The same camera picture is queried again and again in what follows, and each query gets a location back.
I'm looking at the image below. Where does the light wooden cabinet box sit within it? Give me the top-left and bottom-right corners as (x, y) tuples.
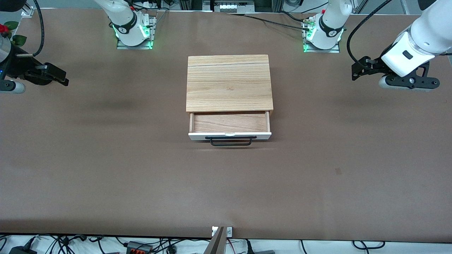
(186, 55), (275, 113)

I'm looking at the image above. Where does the wooden drawer with white front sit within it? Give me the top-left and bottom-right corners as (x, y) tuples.
(188, 110), (272, 141)

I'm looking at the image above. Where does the black metal drawer handle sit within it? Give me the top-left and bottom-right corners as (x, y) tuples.
(205, 136), (257, 146)

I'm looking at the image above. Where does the red rose with green leaves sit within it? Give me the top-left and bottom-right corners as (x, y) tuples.
(0, 21), (27, 48)

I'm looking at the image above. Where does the silver device with white connectors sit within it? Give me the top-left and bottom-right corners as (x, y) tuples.
(203, 0), (255, 13)

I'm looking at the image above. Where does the black power plug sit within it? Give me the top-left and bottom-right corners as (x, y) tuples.
(9, 236), (38, 254)

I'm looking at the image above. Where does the black orange power adapter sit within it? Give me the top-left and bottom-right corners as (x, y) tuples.
(125, 241), (153, 254)

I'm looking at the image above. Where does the brown table mat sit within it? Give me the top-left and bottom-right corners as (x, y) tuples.
(0, 8), (452, 244)

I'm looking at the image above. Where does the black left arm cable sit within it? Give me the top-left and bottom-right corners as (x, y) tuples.
(347, 0), (393, 68)

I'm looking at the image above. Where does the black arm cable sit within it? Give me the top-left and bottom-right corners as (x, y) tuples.
(16, 0), (45, 58)
(347, 0), (393, 68)

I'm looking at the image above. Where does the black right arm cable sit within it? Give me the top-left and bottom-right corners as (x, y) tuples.
(16, 0), (45, 58)

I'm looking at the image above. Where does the short black table cable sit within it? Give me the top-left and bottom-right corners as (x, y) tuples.
(278, 11), (309, 23)

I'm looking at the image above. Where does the long black table cable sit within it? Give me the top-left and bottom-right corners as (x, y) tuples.
(226, 13), (312, 31)

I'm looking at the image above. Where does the looped black floor cable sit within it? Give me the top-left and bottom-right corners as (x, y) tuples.
(352, 241), (386, 250)

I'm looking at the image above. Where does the silver table edge bracket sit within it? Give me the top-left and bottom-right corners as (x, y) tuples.
(211, 226), (233, 237)

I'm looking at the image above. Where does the grey camera mount beam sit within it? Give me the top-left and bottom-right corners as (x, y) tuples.
(203, 226), (226, 254)

